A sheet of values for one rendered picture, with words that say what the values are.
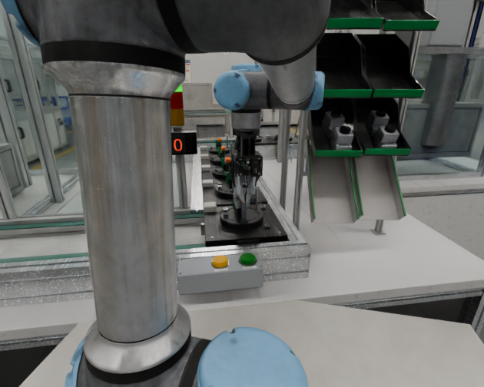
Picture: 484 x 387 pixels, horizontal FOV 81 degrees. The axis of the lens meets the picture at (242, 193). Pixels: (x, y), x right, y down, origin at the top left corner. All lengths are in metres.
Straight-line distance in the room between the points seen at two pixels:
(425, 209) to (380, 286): 1.05
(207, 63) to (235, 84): 10.74
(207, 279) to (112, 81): 0.56
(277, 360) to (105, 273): 0.20
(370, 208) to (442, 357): 0.43
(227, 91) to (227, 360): 0.46
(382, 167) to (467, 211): 1.10
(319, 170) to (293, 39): 0.73
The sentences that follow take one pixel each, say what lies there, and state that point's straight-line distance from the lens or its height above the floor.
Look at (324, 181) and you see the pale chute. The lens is 0.96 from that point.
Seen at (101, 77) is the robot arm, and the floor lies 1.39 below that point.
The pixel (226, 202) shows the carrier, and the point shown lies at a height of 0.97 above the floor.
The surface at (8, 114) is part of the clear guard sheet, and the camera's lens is 1.13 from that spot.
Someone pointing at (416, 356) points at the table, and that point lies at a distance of 0.77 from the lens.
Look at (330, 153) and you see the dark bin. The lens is 0.85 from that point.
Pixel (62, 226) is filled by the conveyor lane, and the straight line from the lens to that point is 1.12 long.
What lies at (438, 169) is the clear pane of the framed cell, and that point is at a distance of 2.02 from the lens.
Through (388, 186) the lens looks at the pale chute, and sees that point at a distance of 1.04.
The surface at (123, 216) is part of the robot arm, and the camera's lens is 0.27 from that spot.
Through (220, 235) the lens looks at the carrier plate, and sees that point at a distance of 0.85.
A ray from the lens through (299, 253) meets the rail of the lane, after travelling 0.82.
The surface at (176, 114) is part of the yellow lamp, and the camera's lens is 0.93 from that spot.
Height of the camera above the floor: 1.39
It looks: 21 degrees down
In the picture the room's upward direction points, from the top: straight up
